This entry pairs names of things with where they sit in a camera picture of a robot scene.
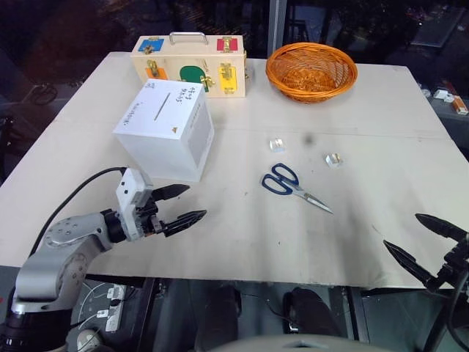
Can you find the grey flat panel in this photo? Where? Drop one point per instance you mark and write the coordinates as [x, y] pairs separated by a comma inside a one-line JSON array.
[[439, 27]]

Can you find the grey metal pillar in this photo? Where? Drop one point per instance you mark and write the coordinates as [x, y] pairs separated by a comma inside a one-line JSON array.
[[277, 25]]

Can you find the grey rounded robot torso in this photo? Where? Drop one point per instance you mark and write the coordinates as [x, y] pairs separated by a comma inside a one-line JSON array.
[[282, 344]]

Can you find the small orange white box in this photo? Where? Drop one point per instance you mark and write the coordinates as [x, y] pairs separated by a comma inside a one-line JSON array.
[[460, 105]]

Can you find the dark rounded shape under table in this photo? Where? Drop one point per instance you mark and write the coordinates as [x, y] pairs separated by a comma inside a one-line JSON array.
[[311, 311], [218, 315]]

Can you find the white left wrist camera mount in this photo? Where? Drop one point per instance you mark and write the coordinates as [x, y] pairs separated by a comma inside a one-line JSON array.
[[128, 198]]

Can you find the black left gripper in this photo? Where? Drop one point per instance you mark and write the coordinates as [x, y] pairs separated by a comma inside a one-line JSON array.
[[149, 220]]

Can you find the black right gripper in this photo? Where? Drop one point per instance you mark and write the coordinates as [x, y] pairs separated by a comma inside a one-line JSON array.
[[456, 261]]

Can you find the white power strip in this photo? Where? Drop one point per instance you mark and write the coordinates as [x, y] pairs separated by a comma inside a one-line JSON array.
[[115, 308]]

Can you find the white slotted box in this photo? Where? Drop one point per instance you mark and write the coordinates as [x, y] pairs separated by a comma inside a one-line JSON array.
[[161, 110]]

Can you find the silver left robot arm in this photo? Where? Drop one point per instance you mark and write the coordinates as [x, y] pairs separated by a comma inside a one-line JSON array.
[[47, 264]]

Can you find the orange wicker basket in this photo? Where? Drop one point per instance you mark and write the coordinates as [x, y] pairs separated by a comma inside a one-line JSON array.
[[311, 75]]

